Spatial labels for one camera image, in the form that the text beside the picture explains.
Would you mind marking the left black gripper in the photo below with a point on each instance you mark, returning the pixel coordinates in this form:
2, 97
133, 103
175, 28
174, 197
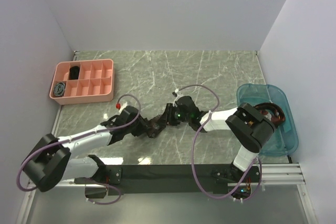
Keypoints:
143, 126

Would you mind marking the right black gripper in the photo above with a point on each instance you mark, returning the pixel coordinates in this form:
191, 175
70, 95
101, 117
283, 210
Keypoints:
170, 108

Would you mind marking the brown blue floral tie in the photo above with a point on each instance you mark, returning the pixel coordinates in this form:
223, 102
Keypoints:
155, 126

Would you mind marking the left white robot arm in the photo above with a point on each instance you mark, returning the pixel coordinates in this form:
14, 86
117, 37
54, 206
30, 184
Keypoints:
54, 159

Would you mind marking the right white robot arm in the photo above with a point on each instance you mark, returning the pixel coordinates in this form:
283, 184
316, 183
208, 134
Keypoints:
252, 125

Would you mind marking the pink compartment organizer tray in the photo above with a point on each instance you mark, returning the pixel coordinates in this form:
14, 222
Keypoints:
95, 83

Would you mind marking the black rolled tie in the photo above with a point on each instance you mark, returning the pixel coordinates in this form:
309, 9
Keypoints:
74, 73

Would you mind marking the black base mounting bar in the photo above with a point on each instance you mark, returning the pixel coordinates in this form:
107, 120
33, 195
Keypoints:
216, 179

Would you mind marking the grey patterned rolled tie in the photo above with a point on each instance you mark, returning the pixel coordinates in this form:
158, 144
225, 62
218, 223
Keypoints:
59, 89

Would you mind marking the dark red patterned tie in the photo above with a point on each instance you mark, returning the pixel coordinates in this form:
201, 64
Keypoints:
272, 112

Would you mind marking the teal transparent plastic bin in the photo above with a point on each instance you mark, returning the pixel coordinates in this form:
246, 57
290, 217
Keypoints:
285, 140

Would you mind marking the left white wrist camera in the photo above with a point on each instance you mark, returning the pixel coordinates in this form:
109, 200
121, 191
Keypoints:
120, 106

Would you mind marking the aluminium frame rail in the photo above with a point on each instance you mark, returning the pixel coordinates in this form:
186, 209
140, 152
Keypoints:
277, 194

